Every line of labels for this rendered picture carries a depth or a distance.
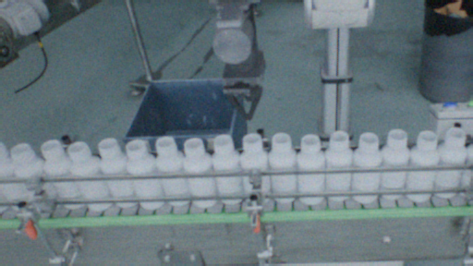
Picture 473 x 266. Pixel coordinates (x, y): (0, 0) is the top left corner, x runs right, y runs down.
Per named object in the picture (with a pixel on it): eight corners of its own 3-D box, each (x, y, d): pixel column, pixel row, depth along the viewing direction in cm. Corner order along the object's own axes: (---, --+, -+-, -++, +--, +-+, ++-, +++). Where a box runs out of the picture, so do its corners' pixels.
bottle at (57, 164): (78, 188, 104) (51, 133, 94) (97, 195, 102) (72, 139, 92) (57, 206, 100) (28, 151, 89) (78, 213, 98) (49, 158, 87)
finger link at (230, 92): (228, 127, 80) (221, 82, 74) (232, 105, 86) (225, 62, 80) (265, 126, 80) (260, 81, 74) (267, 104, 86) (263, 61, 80)
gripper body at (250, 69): (223, 88, 75) (216, 48, 71) (230, 60, 83) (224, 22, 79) (260, 87, 75) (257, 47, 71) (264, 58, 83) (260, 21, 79)
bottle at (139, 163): (160, 212, 97) (141, 157, 87) (135, 209, 98) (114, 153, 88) (172, 193, 102) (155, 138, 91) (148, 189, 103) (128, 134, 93)
